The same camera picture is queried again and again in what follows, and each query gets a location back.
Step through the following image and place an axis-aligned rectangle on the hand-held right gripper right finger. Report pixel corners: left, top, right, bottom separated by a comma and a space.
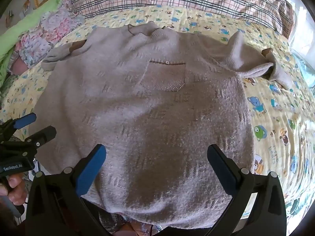
207, 145, 287, 236

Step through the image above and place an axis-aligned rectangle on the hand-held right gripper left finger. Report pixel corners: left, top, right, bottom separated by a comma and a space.
26, 144, 116, 236

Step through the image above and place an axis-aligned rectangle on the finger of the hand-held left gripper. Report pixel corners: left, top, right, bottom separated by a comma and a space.
0, 113, 37, 139
23, 125, 57, 149

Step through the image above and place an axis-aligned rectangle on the beige knitted sweater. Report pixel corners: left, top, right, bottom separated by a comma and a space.
28, 21, 295, 230

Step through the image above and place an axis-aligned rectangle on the person's left hand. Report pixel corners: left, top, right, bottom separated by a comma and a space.
0, 173, 28, 218

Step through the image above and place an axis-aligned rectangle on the yellow cartoon printed blanket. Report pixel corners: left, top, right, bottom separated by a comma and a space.
0, 6, 315, 225

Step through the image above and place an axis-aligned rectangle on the green cloth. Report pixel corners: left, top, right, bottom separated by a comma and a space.
0, 0, 65, 87

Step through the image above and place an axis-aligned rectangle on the pastel floral cloth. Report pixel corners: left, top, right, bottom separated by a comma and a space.
10, 1, 85, 76

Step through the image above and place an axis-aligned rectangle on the teal cloth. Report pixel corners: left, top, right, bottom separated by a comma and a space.
292, 51, 315, 89

